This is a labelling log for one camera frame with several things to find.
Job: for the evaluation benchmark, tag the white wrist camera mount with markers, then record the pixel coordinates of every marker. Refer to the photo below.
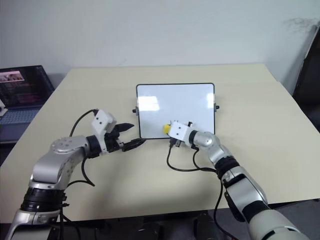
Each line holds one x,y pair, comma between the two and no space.
100,122
179,131

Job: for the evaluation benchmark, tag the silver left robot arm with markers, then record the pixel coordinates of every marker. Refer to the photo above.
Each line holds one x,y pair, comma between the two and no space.
52,162

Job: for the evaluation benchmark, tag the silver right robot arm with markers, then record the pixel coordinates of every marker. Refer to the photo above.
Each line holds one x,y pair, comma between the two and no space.
240,185

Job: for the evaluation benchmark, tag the black-framed whiteboard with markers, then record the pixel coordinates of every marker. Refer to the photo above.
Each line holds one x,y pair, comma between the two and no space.
175,105

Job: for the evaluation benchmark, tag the small white object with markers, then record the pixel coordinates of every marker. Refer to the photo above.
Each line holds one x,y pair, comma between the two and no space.
2,107

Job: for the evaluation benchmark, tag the yellow whiteboard eraser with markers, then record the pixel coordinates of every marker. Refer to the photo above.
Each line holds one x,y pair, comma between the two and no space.
166,128

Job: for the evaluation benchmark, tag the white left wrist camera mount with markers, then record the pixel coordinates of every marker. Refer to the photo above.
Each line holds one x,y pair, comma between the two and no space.
100,122

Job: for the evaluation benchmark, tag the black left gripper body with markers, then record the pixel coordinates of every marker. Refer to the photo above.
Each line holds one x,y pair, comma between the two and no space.
112,143

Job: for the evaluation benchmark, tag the open blue laptop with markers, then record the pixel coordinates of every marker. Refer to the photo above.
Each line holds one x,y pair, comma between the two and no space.
22,87

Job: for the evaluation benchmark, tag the black whiteboard stand knob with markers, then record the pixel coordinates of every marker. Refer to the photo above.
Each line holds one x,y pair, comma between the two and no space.
135,110
217,107

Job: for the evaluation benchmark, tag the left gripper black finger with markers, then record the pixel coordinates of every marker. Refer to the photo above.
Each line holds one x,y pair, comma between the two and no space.
133,144
125,127

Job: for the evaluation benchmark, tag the dark rounded shape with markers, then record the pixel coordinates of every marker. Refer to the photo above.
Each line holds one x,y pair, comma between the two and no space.
203,225

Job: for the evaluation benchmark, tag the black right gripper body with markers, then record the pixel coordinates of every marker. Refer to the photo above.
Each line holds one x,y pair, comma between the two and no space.
174,144

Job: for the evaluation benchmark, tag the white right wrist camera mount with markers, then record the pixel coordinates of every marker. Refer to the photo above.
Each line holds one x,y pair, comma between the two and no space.
179,131

